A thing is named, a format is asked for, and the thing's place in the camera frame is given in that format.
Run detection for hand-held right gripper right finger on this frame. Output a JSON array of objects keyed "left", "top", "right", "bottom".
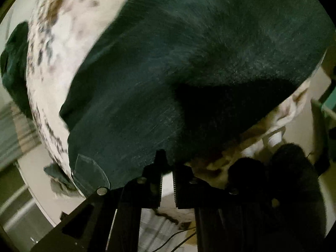
[{"left": 172, "top": 163, "right": 252, "bottom": 252}]

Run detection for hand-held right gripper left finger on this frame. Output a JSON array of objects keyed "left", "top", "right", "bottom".
[{"left": 30, "top": 149, "right": 168, "bottom": 252}]

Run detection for dark green pants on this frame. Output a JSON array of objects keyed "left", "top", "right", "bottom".
[{"left": 59, "top": 0, "right": 334, "bottom": 193}]

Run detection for white spotted printed blanket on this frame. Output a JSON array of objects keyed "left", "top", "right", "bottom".
[{"left": 25, "top": 0, "right": 313, "bottom": 200}]

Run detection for dark green cloth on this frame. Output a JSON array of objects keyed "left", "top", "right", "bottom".
[{"left": 0, "top": 21, "right": 33, "bottom": 119}]

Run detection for black cable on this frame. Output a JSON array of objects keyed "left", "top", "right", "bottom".
[{"left": 152, "top": 230, "right": 197, "bottom": 252}]

